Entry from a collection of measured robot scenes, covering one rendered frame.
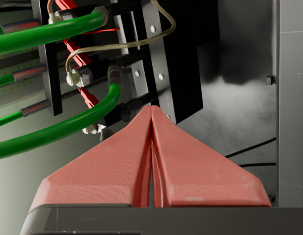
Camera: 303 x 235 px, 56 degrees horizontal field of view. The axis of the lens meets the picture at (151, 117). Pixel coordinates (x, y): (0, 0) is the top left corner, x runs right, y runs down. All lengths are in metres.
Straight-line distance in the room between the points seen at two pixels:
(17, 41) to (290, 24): 0.29
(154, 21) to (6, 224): 0.58
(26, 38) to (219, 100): 0.46
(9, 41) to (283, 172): 0.39
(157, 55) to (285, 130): 0.23
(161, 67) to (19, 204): 0.49
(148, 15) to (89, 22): 0.22
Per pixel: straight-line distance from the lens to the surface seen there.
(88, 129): 0.45
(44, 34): 0.25
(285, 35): 0.39
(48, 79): 0.59
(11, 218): 0.79
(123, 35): 0.51
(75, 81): 0.43
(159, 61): 0.48
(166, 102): 0.51
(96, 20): 0.28
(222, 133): 0.66
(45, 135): 0.25
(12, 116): 0.61
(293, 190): 0.48
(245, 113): 0.60
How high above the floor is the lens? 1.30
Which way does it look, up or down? 34 degrees down
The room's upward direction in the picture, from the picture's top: 119 degrees counter-clockwise
